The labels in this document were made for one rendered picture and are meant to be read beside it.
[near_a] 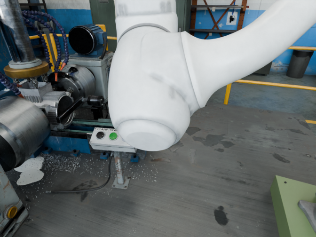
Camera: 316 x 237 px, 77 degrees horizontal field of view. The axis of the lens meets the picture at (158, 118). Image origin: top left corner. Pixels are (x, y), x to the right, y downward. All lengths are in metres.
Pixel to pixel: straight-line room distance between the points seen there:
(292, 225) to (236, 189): 0.24
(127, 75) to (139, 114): 0.05
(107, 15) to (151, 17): 3.98
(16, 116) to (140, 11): 0.68
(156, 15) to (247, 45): 0.15
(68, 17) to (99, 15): 3.01
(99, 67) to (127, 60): 1.19
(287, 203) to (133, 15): 0.78
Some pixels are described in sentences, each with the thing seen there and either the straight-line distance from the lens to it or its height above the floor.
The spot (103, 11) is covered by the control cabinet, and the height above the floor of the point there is 1.37.
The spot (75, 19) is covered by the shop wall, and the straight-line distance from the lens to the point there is 7.16.
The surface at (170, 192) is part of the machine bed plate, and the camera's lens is 0.90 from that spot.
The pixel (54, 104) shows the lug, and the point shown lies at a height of 1.08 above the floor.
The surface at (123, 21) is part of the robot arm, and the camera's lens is 0.34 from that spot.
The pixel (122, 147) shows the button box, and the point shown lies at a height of 1.04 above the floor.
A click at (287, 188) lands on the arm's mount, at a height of 0.88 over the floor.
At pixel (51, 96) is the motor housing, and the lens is 1.09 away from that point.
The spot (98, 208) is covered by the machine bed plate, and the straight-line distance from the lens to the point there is 0.88.
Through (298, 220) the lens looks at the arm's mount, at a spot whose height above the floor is 0.88.
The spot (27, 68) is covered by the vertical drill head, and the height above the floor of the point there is 1.24.
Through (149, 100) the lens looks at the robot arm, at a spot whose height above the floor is 1.40.
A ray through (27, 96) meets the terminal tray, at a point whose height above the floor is 1.11.
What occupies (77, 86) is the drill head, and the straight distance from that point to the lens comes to 1.23.
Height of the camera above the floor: 1.49
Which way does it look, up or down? 30 degrees down
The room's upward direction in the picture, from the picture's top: straight up
